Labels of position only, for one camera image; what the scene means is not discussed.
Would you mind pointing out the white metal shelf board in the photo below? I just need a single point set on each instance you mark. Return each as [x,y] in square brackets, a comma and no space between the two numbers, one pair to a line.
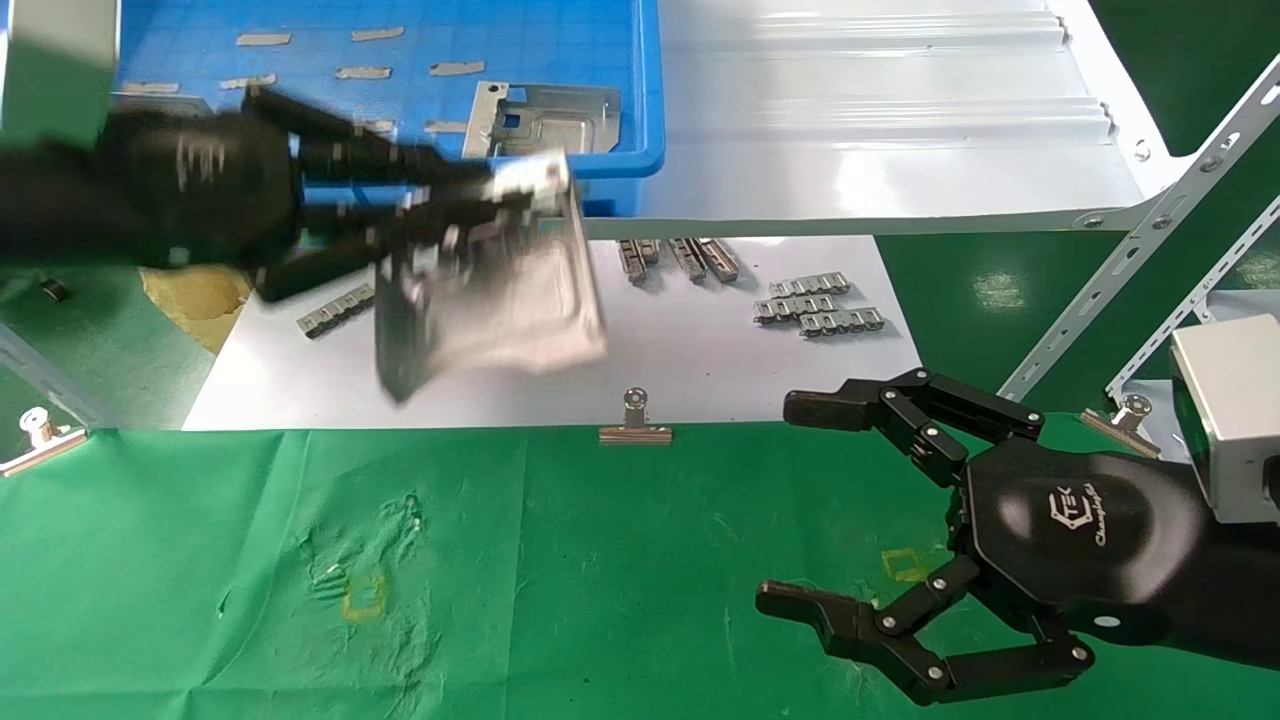
[880,150]

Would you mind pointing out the slotted grey steel post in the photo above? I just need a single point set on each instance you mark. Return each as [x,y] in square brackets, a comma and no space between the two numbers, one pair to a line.
[1200,305]
[40,375]
[1150,230]

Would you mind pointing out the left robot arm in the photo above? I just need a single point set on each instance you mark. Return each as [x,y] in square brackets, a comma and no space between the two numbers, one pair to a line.
[50,200]

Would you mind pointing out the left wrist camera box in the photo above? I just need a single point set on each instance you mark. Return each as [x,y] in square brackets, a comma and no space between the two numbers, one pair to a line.
[60,60]

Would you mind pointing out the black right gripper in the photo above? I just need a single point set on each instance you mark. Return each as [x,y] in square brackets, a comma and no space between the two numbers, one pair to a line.
[1080,530]

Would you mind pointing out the blue plastic bin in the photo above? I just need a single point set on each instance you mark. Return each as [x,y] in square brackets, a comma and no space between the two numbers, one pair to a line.
[560,40]

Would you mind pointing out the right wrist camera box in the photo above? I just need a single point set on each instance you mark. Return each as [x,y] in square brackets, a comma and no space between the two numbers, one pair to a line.
[1230,400]

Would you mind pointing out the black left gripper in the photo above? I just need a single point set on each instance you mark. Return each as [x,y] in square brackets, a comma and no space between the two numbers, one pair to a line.
[200,190]

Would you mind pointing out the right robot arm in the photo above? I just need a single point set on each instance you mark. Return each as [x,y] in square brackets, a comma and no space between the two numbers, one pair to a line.
[1240,590]

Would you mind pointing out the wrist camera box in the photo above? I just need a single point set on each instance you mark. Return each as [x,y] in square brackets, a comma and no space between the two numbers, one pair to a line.
[60,60]
[1230,400]

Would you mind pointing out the grey tape strip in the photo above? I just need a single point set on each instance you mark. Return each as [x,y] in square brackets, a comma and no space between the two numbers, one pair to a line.
[150,87]
[445,127]
[457,68]
[376,127]
[263,39]
[377,34]
[248,81]
[363,72]

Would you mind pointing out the green cloth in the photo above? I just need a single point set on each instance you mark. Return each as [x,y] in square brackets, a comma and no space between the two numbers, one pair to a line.
[600,560]

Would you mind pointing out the grey metal comb strip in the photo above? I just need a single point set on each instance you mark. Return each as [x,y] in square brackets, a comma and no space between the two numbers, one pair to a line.
[843,322]
[631,260]
[335,312]
[795,307]
[688,260]
[720,260]
[808,285]
[651,250]

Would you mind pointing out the silver binder clip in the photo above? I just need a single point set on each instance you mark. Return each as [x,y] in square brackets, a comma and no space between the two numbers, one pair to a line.
[45,450]
[635,432]
[1125,425]

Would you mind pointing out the yellow plastic bag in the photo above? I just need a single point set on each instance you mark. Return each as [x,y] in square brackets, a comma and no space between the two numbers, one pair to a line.
[195,300]

